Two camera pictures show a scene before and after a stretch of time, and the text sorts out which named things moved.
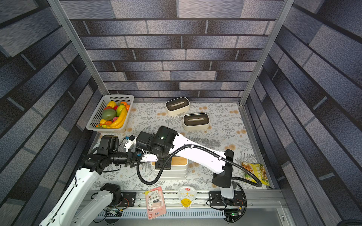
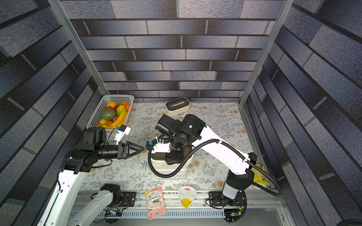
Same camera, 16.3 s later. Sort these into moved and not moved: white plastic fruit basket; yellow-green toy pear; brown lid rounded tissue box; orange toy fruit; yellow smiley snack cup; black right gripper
Moved: black right gripper; brown lid rounded tissue box
Not moved: white plastic fruit basket; yellow-green toy pear; orange toy fruit; yellow smiley snack cup
